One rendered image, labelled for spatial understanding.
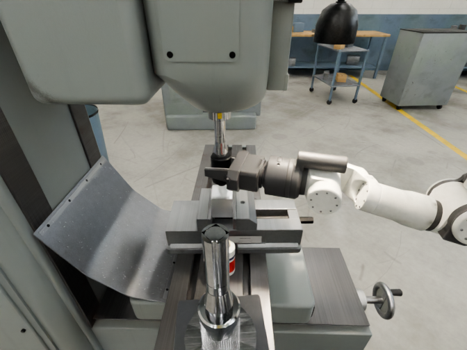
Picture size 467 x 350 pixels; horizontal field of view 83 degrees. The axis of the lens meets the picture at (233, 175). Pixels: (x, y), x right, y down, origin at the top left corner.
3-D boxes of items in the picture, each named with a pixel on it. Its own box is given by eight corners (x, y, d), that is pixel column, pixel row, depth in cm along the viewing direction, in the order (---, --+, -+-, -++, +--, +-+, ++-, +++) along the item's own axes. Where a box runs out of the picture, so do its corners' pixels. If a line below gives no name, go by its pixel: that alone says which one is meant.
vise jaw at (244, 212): (253, 198, 76) (254, 187, 74) (256, 230, 65) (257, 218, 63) (232, 198, 76) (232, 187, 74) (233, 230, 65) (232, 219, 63)
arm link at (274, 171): (241, 139, 63) (292, 146, 60) (240, 173, 68) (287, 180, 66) (225, 166, 53) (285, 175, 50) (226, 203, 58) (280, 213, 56)
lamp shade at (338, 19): (363, 43, 47) (373, 1, 43) (331, 45, 44) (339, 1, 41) (335, 38, 52) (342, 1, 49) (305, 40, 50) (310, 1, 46)
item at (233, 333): (240, 357, 31) (240, 332, 28) (199, 357, 31) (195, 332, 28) (239, 317, 35) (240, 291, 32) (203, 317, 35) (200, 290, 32)
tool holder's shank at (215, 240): (233, 319, 28) (233, 248, 22) (203, 319, 28) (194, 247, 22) (233, 292, 30) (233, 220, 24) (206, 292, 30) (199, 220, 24)
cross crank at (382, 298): (383, 294, 97) (393, 274, 91) (398, 327, 88) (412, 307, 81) (339, 293, 98) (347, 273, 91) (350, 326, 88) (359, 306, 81)
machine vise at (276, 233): (290, 214, 81) (295, 185, 75) (301, 253, 68) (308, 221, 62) (176, 214, 81) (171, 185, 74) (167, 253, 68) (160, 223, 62)
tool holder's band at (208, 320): (240, 332, 28) (240, 327, 27) (195, 332, 28) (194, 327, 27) (240, 291, 32) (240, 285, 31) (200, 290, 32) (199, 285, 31)
